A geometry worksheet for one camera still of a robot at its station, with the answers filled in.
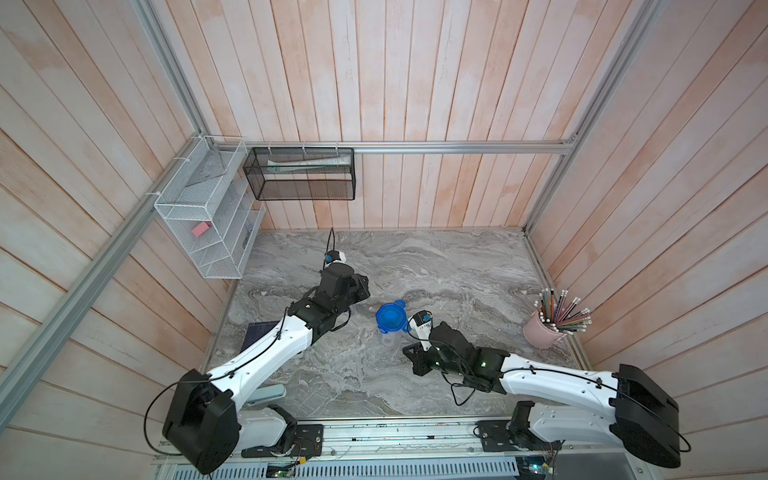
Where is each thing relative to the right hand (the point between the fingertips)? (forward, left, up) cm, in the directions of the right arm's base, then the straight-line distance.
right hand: (402, 350), depth 80 cm
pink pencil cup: (+6, -39, -2) cm, 40 cm away
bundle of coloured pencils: (+10, -47, +1) cm, 48 cm away
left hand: (+15, +10, +10) cm, 20 cm away
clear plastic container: (+5, +3, -5) cm, 7 cm away
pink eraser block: (+25, +57, +21) cm, 66 cm away
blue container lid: (+8, +3, +3) cm, 10 cm away
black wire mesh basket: (+57, +35, +17) cm, 69 cm away
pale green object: (-10, +37, -6) cm, 39 cm away
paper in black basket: (+46, +37, +27) cm, 65 cm away
